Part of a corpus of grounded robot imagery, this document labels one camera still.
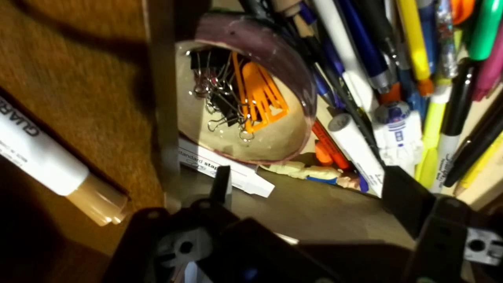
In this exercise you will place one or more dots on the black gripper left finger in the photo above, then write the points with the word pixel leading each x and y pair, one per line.
pixel 158 244

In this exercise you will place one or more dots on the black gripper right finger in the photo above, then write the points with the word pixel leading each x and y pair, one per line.
pixel 449 233

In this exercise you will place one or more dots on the brown bowl with clips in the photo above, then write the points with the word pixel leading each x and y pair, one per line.
pixel 262 43

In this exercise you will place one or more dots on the white marker with grey cap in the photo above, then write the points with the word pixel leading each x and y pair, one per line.
pixel 353 144

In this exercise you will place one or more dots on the orange plastic clip piece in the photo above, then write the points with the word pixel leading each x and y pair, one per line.
pixel 262 101

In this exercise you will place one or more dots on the black binder clips pile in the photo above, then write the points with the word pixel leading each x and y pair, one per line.
pixel 215 82

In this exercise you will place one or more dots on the pens and markers pile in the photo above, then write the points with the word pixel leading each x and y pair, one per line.
pixel 388 109

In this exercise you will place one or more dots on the yellow highlighter pen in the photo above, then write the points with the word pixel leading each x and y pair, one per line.
pixel 416 45

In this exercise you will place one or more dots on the white glue stick tube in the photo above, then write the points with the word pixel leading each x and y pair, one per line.
pixel 46 161

